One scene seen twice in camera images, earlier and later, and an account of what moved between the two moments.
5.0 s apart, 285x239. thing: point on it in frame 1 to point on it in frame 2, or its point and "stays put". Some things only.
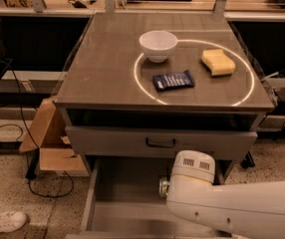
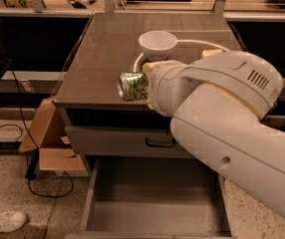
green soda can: (163, 186) to (133, 86)
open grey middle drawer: (124, 201) stays put
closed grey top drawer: (139, 142) stays put
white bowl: (157, 44) stays put
